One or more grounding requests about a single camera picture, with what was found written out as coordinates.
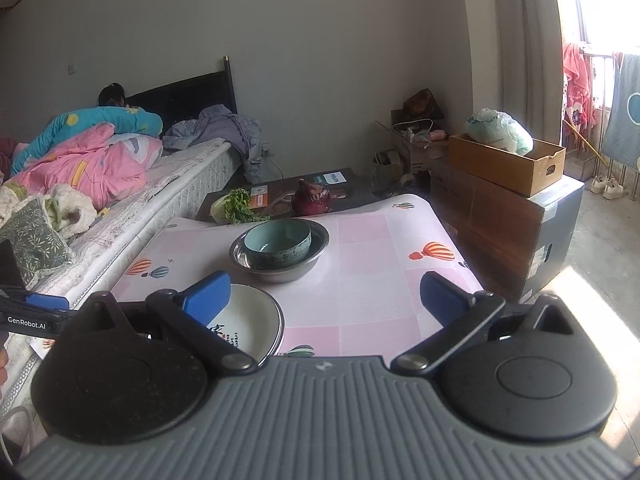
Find white plastic bag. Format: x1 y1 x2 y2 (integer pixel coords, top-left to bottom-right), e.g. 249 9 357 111
462 107 534 156

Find steel bowl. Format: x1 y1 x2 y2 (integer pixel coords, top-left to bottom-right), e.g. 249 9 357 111
229 217 331 271
240 255 323 284

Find open cardboard box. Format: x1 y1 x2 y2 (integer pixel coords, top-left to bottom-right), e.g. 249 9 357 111
375 119 451 176

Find dark headboard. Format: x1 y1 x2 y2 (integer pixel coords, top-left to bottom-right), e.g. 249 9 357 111
122 56 238 136

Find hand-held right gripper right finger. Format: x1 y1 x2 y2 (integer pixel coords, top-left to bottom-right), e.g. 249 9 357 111
390 270 577 377

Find pink and teal quilt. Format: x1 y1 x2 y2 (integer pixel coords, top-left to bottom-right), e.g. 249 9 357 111
10 107 164 211

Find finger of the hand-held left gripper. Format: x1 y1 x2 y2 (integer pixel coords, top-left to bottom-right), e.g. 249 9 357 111
0 284 72 312

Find wooden box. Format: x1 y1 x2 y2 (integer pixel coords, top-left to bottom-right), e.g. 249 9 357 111
448 132 567 197

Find grey bag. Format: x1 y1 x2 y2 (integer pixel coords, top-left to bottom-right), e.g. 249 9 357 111
372 152 416 193

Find white ceramic plate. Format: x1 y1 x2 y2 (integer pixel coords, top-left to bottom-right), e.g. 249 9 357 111
200 282 285 366

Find grey clothes pile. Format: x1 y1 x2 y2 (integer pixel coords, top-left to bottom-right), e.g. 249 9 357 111
162 104 263 183

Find yellow stick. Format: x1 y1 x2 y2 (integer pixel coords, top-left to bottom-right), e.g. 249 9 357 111
564 119 612 167

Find large wood print carton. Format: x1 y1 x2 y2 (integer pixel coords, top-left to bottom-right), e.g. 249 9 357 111
430 157 586 303

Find teal ceramic bowl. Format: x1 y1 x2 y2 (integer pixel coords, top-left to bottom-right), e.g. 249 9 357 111
243 220 312 270

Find hanging pink clothes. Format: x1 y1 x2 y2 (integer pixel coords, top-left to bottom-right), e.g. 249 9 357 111
562 42 613 131

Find white fluffy garment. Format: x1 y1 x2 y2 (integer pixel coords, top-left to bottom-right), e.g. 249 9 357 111
0 182 98 241

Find photo card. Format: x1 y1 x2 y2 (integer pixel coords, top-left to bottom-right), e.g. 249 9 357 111
30 337 56 361

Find green leaf print pillow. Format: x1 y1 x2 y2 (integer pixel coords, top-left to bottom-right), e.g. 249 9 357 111
0 196 73 291

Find hanging blue blanket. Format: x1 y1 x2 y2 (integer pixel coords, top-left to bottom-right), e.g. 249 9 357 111
602 52 640 171

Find white quilted mattress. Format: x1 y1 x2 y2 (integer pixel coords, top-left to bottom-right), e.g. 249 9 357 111
0 137 241 411

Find napa cabbage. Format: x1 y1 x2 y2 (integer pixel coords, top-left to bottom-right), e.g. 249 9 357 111
210 188 271 226

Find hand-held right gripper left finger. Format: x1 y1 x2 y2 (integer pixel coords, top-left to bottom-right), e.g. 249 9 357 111
79 270 257 377

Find brown paper bag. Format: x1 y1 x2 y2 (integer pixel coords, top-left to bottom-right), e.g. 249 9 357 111
403 88 445 121

